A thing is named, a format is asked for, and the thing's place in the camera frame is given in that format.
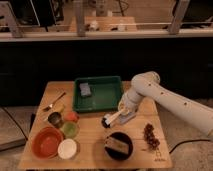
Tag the black brush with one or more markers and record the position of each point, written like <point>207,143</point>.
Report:
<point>106,122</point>

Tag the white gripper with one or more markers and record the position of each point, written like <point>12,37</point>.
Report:
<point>125,107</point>

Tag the black bowl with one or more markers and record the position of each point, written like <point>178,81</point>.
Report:
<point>117,155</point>

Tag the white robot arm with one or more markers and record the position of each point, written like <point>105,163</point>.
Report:
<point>148,85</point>

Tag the green plastic tray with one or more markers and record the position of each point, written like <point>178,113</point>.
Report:
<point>106,92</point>

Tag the orange small cup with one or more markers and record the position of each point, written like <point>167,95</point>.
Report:
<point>71,116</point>

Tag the dark small cup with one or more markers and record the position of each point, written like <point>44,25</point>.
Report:
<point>55,119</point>

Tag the grey sponge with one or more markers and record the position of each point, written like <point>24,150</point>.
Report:
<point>85,89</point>

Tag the green small bowl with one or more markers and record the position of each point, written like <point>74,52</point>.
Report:
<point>70,129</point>

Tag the gold spoon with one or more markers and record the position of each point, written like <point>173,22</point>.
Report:
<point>50,106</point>

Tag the brown bread slice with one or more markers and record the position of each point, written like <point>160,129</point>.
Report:
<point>117,145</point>

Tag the red orange bowl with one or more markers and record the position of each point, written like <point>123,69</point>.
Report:
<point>45,143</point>

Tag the grey blue cloth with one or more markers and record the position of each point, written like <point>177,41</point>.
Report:
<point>125,118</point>

